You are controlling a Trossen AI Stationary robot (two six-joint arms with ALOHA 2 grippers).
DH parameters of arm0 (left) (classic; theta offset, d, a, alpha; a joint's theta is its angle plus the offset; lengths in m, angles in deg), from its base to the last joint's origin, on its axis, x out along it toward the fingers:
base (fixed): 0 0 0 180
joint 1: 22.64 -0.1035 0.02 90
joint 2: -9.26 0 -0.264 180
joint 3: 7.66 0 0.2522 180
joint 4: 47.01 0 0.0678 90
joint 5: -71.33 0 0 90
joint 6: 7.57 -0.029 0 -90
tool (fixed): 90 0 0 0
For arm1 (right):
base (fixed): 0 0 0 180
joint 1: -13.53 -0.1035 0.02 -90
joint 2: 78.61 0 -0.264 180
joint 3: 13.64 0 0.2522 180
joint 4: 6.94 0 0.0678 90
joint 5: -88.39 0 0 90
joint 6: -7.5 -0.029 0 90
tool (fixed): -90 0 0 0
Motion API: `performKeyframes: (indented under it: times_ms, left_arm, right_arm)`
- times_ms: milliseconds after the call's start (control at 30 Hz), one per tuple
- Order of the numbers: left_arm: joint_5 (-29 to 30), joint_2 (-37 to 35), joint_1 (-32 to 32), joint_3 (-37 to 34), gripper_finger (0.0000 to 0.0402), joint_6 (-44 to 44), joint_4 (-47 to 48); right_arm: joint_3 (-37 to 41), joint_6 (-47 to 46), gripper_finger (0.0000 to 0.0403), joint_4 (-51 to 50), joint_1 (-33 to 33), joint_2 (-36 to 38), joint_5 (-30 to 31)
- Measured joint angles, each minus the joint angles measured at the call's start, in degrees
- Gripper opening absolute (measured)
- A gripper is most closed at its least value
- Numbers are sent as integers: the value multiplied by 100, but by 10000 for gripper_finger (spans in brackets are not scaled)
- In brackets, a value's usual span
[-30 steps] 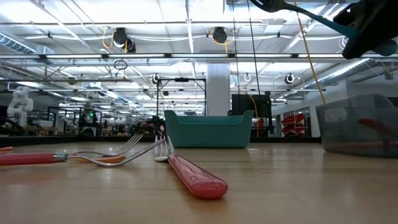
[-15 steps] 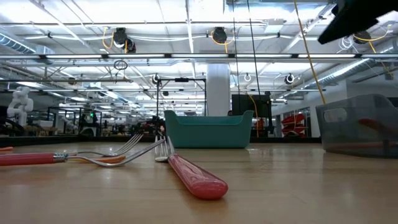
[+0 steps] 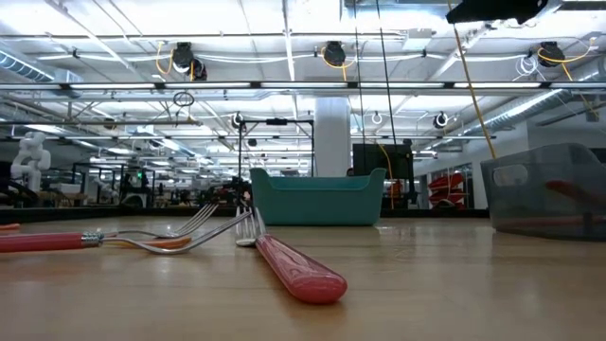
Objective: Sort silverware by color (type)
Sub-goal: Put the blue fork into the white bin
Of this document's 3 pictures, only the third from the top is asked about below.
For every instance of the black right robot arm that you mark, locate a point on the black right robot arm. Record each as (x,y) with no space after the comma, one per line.
(497,9)

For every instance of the teal plastic bin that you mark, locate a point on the teal plastic bin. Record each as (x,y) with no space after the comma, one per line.
(317,203)

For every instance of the white column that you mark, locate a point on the white column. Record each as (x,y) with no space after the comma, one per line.
(333,142)

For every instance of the long ceiling light strip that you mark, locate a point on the long ceiling light strip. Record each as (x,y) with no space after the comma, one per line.
(208,85)

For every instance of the red stacked objects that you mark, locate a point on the red stacked objects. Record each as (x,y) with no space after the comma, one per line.
(447,184)

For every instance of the grey translucent plastic bin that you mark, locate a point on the grey translucent plastic bin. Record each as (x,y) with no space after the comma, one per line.
(521,203)

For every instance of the black camera gantry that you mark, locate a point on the black camera gantry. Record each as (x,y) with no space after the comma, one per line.
(277,121)

